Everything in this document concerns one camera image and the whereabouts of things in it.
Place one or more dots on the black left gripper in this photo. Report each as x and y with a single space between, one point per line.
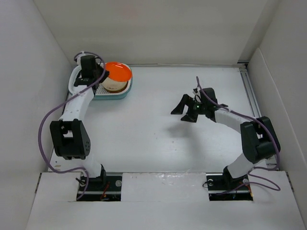
106 74

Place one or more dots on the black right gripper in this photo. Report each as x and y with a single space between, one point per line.
186 99

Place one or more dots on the beige plate with black patch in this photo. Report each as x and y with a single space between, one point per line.
113 85

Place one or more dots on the orange plate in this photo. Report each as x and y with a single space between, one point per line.
119 72

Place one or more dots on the beige plate with symbols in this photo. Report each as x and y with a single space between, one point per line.
114 91

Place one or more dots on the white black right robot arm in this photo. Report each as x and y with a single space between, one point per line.
258 137

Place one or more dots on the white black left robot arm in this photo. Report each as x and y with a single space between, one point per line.
70 138

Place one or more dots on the white perforated plastic basket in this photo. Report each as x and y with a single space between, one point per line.
73 77

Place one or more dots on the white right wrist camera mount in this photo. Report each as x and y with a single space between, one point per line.
197 95

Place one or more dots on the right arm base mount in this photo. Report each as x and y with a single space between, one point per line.
220 190

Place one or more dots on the aluminium rail right edge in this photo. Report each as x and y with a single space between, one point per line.
271 162

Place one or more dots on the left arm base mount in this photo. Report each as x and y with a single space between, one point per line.
109 192

